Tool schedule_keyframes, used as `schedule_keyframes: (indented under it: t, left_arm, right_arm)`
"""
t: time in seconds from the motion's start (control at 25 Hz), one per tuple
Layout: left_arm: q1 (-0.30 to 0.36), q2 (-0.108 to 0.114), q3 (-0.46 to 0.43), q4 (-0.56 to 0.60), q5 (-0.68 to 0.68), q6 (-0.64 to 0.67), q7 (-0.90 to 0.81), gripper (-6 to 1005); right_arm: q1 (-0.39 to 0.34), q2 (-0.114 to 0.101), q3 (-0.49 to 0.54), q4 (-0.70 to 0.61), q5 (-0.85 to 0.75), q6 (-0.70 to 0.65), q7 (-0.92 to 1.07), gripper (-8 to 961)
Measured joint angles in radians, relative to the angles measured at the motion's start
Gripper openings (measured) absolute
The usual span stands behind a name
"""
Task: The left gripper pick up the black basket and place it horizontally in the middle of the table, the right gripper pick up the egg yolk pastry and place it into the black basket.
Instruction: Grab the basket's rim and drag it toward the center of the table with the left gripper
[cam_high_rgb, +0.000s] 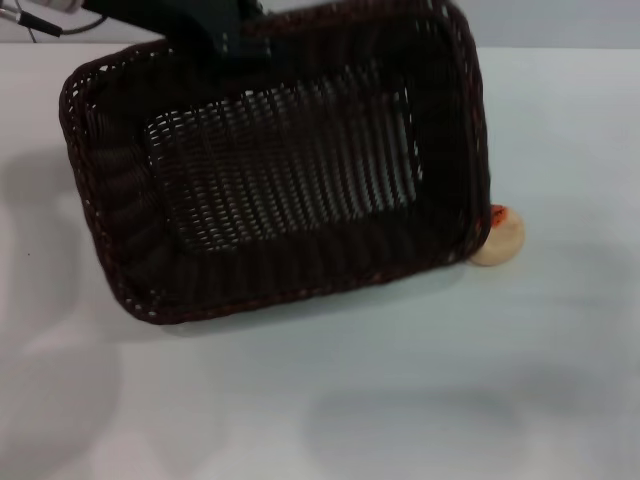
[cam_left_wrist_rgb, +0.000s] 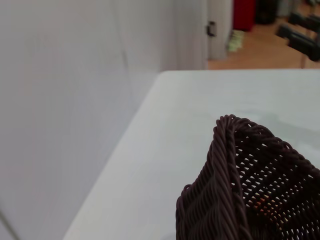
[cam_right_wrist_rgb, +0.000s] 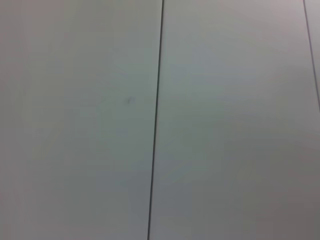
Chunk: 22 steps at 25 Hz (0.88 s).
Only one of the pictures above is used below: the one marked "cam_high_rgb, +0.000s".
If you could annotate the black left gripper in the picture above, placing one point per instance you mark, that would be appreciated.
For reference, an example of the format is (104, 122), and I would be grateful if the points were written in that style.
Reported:
(190, 15)

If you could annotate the black woven rectangular basket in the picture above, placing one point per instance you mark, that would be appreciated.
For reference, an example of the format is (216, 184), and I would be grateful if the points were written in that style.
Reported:
(280, 200)

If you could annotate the beige bun with orange top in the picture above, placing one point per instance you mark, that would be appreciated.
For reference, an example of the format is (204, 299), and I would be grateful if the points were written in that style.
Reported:
(505, 240)

